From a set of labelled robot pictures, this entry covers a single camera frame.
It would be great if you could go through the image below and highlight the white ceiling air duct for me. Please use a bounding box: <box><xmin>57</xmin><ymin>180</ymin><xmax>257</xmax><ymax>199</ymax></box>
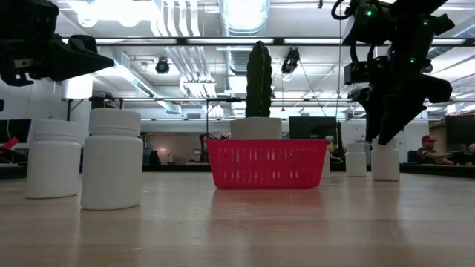
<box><xmin>92</xmin><ymin>51</ymin><xmax>183</xmax><ymax>114</ymax></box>

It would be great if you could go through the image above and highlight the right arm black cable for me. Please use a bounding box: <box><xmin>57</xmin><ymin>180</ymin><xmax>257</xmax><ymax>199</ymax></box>
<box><xmin>331</xmin><ymin>0</ymin><xmax>358</xmax><ymax>22</ymax></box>

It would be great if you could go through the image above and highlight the silver round ventilation duct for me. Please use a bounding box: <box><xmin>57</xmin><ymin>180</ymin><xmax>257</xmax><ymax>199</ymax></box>
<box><xmin>218</xmin><ymin>0</ymin><xmax>272</xmax><ymax>37</ymax></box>

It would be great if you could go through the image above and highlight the thin hanging cable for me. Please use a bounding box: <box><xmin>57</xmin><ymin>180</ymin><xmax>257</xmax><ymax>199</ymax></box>
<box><xmin>335</xmin><ymin>0</ymin><xmax>343</xmax><ymax>119</ymax></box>

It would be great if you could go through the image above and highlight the white plastic pill bottle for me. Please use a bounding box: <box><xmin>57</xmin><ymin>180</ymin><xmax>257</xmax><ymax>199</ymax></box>
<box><xmin>321</xmin><ymin>150</ymin><xmax>332</xmax><ymax>180</ymax></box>
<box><xmin>370</xmin><ymin>136</ymin><xmax>402</xmax><ymax>182</ymax></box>
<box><xmin>344</xmin><ymin>142</ymin><xmax>368</xmax><ymax>178</ymax></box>
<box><xmin>25</xmin><ymin>119</ymin><xmax>82</xmax><ymax>200</ymax></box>
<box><xmin>80</xmin><ymin>108</ymin><xmax>145</xmax><ymax>211</ymax></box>

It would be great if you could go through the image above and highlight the tall green cactus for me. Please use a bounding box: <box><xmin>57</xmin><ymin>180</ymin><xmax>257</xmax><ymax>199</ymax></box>
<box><xmin>244</xmin><ymin>40</ymin><xmax>274</xmax><ymax>119</ymax></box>

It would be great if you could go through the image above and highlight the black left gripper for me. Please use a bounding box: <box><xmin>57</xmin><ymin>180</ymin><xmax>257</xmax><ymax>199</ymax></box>
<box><xmin>0</xmin><ymin>34</ymin><xmax>115</xmax><ymax>87</ymax></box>

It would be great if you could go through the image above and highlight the red plastic slotted basket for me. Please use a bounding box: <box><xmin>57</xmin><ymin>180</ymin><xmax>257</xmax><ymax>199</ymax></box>
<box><xmin>206</xmin><ymin>139</ymin><xmax>330</xmax><ymax>190</ymax></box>

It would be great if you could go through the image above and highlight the black computer monitor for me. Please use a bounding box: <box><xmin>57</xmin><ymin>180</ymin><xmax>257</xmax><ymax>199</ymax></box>
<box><xmin>445</xmin><ymin>114</ymin><xmax>475</xmax><ymax>154</ymax></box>
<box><xmin>289</xmin><ymin>116</ymin><xmax>339</xmax><ymax>142</ymax></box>
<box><xmin>0</xmin><ymin>118</ymin><xmax>33</xmax><ymax>145</ymax></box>

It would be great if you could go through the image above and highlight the red flat object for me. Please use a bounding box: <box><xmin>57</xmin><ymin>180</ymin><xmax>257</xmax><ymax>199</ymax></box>
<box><xmin>0</xmin><ymin>136</ymin><xmax>19</xmax><ymax>155</ymax></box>

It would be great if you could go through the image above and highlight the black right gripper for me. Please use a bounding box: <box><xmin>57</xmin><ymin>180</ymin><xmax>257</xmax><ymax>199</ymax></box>
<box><xmin>357</xmin><ymin>18</ymin><xmax>456</xmax><ymax>146</ymax></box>

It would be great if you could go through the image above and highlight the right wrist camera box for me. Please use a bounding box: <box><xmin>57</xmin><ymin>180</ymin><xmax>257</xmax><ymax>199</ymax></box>
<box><xmin>343</xmin><ymin>61</ymin><xmax>372</xmax><ymax>85</ymax></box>

